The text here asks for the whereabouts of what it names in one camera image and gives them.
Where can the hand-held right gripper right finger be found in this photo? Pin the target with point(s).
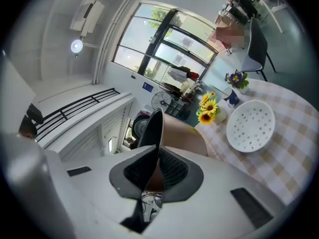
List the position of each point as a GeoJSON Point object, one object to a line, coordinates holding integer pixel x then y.
{"type": "Point", "coordinates": [219, 195]}

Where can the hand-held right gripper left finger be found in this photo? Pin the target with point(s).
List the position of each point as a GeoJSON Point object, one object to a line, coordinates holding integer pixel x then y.
{"type": "Point", "coordinates": [94, 183]}

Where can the white perforated steamer tray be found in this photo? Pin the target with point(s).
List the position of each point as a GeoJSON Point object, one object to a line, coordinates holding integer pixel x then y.
{"type": "Point", "coordinates": [249, 126]}

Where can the black mezzanine railing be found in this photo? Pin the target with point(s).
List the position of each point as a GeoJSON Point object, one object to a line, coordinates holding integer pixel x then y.
{"type": "Point", "coordinates": [63, 114]}

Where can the checked tablecloth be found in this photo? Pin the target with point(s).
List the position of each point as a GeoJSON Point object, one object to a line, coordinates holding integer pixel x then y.
{"type": "Point", "coordinates": [286, 158]}

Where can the person's face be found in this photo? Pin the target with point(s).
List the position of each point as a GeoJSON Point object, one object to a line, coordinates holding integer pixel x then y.
{"type": "Point", "coordinates": [26, 131]}

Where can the sunflower bouquet in vase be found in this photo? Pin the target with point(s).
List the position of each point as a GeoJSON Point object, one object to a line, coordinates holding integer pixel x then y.
{"type": "Point", "coordinates": [209, 108]}

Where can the black shelf unit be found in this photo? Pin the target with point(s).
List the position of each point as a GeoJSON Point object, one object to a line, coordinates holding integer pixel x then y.
{"type": "Point", "coordinates": [177, 111]}

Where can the dark blue mug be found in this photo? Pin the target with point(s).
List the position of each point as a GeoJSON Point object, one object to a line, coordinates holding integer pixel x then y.
{"type": "Point", "coordinates": [233, 98]}

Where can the potted purple flowers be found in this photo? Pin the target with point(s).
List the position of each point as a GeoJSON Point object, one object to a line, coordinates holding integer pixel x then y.
{"type": "Point", "coordinates": [236, 78]}

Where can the clothes rack with garments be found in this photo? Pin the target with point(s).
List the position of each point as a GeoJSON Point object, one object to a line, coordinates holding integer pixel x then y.
{"type": "Point", "coordinates": [179, 73]}

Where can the round ceiling light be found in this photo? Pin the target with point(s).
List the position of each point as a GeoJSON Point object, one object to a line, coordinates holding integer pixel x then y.
{"type": "Point", "coordinates": [76, 45]}

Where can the black-framed glass entrance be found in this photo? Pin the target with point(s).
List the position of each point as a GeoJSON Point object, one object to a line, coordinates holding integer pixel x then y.
{"type": "Point", "coordinates": [139, 38]}

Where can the grey chair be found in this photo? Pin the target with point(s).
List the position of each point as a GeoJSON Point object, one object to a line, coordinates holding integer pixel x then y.
{"type": "Point", "coordinates": [256, 48]}

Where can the pink cloth over boxes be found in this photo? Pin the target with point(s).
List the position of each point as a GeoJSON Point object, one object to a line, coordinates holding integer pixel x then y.
{"type": "Point", "coordinates": [229, 34]}

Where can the white ceiling air conditioner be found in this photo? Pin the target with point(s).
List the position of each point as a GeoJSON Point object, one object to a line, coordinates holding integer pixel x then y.
{"type": "Point", "coordinates": [87, 16]}

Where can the black head-worn camera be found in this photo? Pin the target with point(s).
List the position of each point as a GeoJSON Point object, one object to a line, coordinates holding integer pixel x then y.
{"type": "Point", "coordinates": [35, 113]}

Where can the small black pedestal fan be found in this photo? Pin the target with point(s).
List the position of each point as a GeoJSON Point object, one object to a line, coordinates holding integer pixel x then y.
{"type": "Point", "coordinates": [162, 99]}

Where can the blue wall poster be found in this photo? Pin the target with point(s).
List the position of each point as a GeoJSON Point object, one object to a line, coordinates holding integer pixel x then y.
{"type": "Point", "coordinates": [147, 86]}

